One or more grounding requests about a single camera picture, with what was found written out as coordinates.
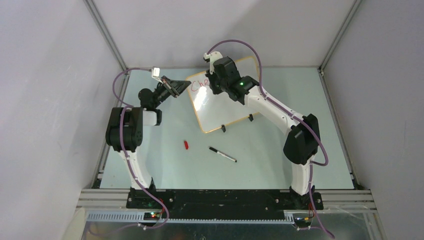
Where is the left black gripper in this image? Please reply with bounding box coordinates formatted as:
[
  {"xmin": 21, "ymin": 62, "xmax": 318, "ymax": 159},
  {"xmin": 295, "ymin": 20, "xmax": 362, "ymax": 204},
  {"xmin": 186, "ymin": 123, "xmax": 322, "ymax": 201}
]
[{"xmin": 153, "ymin": 76, "xmax": 191, "ymax": 109}]

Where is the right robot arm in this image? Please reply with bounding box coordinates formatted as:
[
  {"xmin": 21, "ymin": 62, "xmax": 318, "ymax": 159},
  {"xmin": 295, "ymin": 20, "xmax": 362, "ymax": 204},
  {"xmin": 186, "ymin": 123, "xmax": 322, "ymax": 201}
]
[{"xmin": 203, "ymin": 52, "xmax": 320, "ymax": 209}]

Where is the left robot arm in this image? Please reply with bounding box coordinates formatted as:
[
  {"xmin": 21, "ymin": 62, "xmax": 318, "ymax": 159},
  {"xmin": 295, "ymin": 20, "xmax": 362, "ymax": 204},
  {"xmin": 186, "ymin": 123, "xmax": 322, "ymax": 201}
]
[{"xmin": 105, "ymin": 75, "xmax": 191, "ymax": 208}]

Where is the yellow-framed whiteboard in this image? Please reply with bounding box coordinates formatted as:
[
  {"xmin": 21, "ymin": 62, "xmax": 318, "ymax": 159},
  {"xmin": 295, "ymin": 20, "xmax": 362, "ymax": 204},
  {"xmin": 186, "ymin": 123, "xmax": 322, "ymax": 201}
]
[{"xmin": 186, "ymin": 71, "xmax": 258, "ymax": 134}]

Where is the black capped marker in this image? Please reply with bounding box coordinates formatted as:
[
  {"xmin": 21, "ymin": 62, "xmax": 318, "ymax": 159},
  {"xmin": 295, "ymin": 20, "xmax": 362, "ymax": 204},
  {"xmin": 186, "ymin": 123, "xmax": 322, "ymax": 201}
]
[{"xmin": 208, "ymin": 146, "xmax": 238, "ymax": 163}]

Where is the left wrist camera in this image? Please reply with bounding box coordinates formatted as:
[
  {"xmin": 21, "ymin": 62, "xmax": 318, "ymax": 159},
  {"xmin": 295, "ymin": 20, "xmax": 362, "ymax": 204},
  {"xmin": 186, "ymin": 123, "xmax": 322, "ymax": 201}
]
[{"xmin": 151, "ymin": 67, "xmax": 160, "ymax": 79}]

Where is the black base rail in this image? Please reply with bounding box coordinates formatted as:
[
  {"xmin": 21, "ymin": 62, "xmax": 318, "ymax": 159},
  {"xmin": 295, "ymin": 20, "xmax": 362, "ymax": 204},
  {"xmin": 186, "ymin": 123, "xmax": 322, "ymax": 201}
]
[{"xmin": 126, "ymin": 188, "xmax": 324, "ymax": 221}]

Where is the aluminium frame front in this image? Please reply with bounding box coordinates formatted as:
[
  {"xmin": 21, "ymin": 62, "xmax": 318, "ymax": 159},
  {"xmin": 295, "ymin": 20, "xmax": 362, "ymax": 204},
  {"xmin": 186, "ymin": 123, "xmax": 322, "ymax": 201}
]
[{"xmin": 76, "ymin": 189, "xmax": 378, "ymax": 224}]

